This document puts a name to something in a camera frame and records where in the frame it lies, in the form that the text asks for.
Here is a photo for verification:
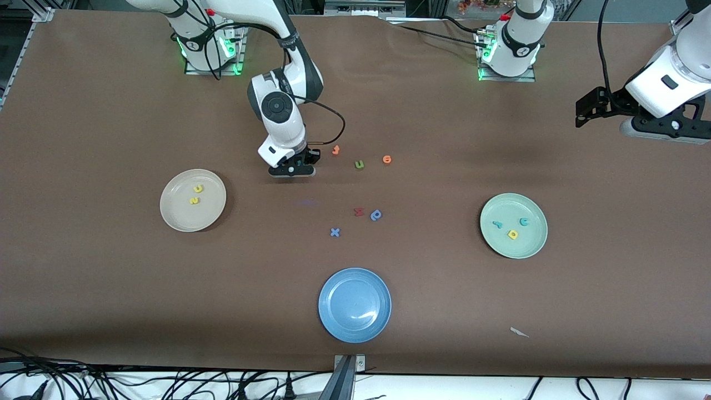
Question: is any beige brown round plate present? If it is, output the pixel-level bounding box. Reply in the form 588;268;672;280
159;169;227;233

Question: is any light green round plate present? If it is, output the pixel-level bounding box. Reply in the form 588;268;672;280
480;193;549;260

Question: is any blue round plate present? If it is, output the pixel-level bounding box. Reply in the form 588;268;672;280
318;267;392;344

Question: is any grey metal box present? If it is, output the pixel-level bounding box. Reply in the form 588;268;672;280
325;0;406;16

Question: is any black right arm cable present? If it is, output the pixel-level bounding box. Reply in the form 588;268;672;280
203;22;346;149

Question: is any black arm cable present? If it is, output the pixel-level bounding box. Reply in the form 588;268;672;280
203;22;346;149
597;0;614;98

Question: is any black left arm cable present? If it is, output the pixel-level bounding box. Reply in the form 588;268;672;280
597;0;614;98

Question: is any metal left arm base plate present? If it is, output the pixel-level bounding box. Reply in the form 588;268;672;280
478;31;537;83

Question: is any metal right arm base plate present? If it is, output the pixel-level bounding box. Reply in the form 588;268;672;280
185;23;246;76

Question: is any black base cable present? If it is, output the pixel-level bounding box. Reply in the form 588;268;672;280
386;21;485;48

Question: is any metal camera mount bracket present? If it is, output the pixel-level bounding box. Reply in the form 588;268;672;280
319;354;367;400

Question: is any black cable tangle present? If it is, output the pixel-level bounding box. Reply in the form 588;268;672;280
0;347;334;400

